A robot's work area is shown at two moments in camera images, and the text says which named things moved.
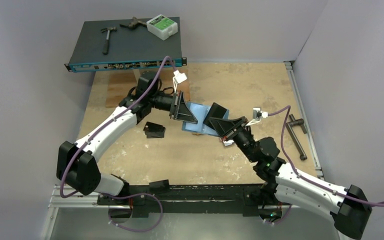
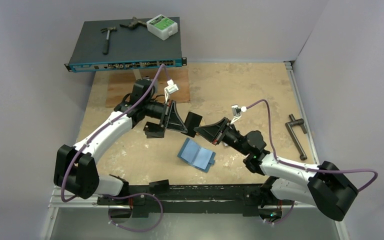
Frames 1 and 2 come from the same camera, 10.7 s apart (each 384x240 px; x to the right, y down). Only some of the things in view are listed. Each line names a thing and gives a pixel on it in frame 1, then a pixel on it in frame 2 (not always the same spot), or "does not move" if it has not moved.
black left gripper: [180, 111] -> [170, 119]
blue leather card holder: [199, 112] -> [199, 157]
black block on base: [159, 187] does not move
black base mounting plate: [245, 198] does not move
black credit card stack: [153, 130] does not move
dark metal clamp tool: [133, 24] does not move
